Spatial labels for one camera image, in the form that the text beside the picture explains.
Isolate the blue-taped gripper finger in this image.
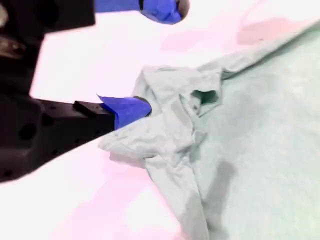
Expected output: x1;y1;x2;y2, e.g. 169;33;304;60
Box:
94;0;191;26
29;93;154;171

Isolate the pale green t-shirt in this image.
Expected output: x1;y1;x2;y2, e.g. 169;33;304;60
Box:
97;18;320;240

